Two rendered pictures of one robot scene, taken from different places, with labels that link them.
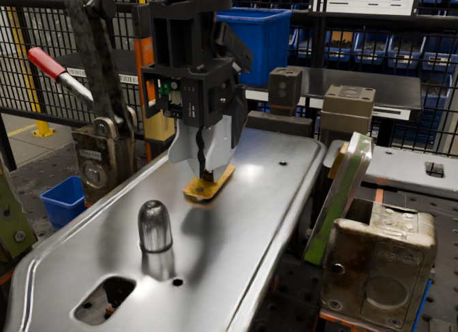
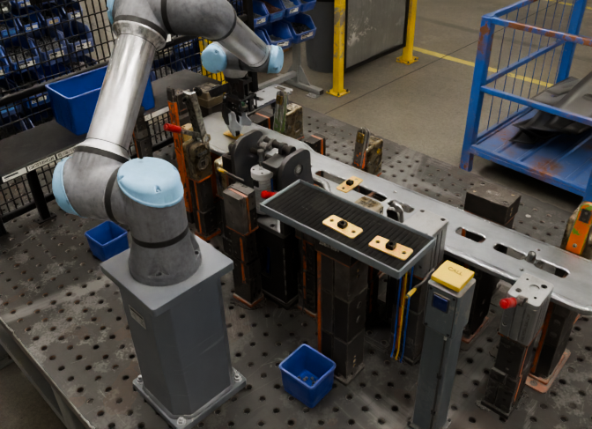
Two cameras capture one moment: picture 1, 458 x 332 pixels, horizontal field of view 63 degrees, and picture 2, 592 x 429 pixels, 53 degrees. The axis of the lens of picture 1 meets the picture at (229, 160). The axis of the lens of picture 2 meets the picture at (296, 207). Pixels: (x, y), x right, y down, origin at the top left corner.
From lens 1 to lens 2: 1.78 m
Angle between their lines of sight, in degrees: 60
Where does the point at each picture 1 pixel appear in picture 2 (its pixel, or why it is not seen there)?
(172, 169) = (218, 143)
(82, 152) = (199, 155)
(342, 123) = (215, 100)
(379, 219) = (290, 108)
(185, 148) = (234, 126)
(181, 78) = (249, 98)
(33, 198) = (56, 278)
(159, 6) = (245, 81)
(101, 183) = (205, 165)
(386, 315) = (299, 132)
